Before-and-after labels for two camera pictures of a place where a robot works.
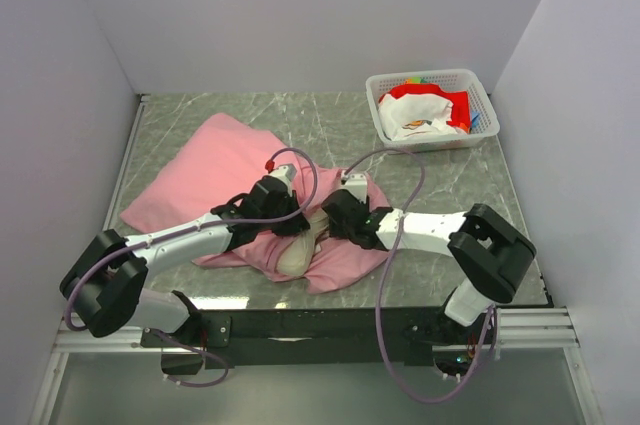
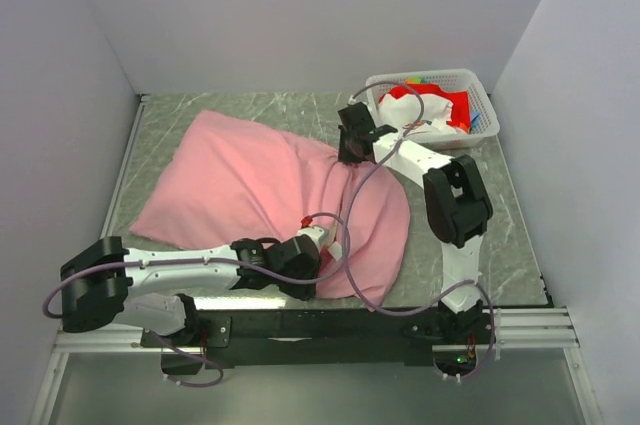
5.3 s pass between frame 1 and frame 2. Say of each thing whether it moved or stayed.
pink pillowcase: moved
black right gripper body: moved
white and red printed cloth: stayed
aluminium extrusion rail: stayed
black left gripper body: moved
